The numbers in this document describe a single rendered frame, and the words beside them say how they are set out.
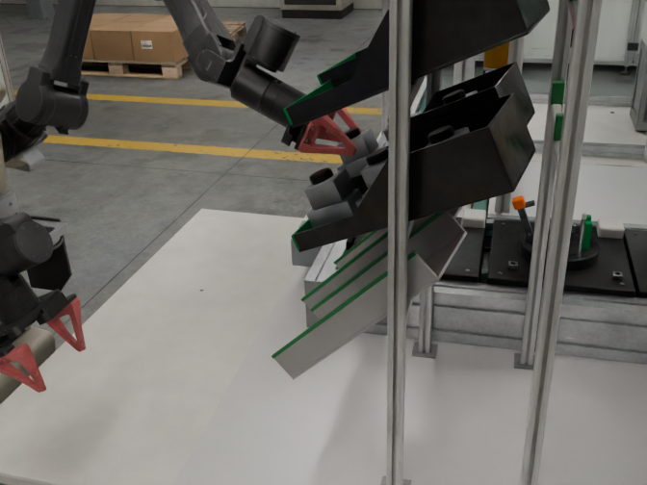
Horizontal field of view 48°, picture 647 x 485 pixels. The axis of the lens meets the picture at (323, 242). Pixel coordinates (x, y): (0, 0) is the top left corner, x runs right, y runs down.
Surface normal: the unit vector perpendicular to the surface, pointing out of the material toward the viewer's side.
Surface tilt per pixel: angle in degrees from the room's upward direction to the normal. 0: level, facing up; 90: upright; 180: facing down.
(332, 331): 90
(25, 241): 63
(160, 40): 90
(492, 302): 90
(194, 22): 55
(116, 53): 90
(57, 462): 0
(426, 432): 0
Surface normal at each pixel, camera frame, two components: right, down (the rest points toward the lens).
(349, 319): -0.41, 0.43
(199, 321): -0.04, -0.89
